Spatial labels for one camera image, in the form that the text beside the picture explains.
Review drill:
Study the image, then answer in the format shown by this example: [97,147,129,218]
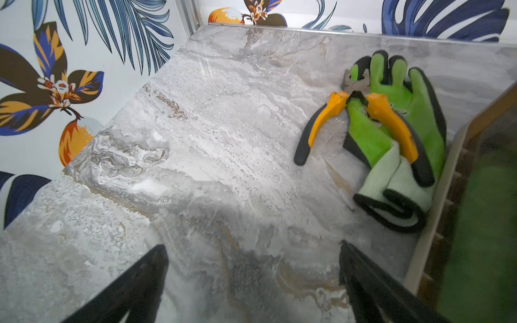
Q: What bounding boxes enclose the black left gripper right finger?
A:
[339,240,448,322]

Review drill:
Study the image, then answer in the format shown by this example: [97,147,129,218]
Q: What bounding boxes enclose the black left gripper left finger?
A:
[64,244,169,322]

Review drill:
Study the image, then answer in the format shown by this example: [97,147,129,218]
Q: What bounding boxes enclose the beige drawer organizer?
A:
[405,86,516,322]

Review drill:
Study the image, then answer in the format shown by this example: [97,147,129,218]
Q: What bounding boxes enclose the green work glove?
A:
[343,51,447,233]

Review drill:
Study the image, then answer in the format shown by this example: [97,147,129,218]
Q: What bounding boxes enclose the orange handled pliers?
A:
[294,69,435,187]

